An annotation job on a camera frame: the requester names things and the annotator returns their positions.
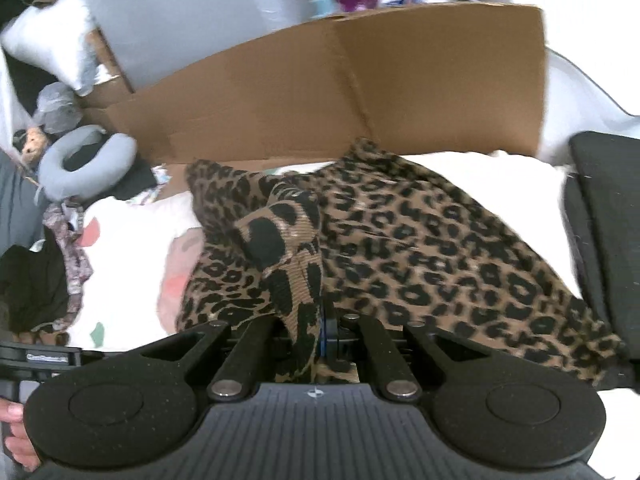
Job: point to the black cloth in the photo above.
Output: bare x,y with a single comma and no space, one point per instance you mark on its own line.
130,180

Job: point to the grey suitcase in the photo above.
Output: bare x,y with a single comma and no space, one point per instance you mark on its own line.
200,10

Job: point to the folded black garment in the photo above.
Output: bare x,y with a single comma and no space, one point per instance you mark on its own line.
605,235

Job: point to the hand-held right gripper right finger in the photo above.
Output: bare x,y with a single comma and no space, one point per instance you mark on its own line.
326,337

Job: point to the leopard print pants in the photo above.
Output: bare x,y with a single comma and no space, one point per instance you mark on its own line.
425,260

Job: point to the floral cloth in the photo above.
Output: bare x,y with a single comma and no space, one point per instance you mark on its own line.
70,240

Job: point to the grey neck pillow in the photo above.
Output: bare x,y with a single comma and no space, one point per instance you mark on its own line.
115,155

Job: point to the small cardboard box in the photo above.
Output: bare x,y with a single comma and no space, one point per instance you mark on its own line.
107,90

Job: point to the white pillow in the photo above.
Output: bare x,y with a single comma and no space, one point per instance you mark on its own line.
50,35

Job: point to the long folded cardboard sheet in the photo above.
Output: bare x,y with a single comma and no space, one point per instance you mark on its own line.
350,85

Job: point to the small teddy bear toy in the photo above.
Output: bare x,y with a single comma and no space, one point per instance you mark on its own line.
35,142

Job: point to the person's left hand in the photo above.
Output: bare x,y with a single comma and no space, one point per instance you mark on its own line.
20,442

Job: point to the cream printed blanket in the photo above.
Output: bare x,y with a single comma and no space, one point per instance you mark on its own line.
135,220

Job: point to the clear plastic bag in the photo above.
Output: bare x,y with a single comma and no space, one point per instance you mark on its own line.
57,107

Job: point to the black crumpled garment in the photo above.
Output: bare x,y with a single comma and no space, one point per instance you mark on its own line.
30,280

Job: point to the detergent bottle with blue cap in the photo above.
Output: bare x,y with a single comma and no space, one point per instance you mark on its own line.
325,5

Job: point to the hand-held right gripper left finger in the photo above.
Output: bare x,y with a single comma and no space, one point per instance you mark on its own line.
245,355

